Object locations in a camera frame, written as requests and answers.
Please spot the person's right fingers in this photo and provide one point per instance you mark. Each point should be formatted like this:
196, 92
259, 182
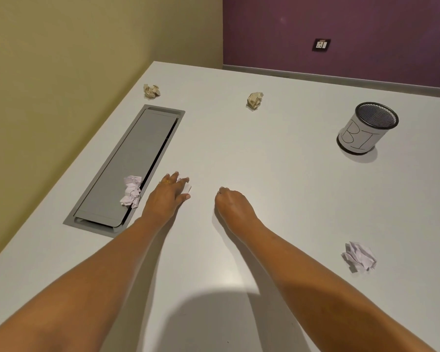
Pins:
220, 194

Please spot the black mesh cup white label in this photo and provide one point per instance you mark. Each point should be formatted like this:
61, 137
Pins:
363, 131

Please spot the person's left forearm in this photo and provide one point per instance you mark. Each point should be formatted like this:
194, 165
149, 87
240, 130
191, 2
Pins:
95, 271

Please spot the person's left thumb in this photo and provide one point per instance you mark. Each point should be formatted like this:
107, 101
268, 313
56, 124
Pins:
183, 198

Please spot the crumpled white paper ball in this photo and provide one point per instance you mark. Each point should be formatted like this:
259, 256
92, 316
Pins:
359, 256
131, 190

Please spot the crumpled beige paper ball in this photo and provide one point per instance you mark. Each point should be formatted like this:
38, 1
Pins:
255, 101
151, 90

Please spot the black wall socket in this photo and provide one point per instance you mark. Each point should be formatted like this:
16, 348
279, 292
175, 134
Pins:
321, 45

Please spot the person's left little finger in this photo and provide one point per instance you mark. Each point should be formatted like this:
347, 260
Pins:
165, 178

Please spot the person's right forearm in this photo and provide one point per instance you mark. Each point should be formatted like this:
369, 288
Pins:
315, 289

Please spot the person's left middle finger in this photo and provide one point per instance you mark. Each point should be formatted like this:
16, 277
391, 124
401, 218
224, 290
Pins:
180, 181

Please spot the person's left hand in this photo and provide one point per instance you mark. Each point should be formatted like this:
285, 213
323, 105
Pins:
163, 203

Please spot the person's right hand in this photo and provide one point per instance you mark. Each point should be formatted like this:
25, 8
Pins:
234, 208

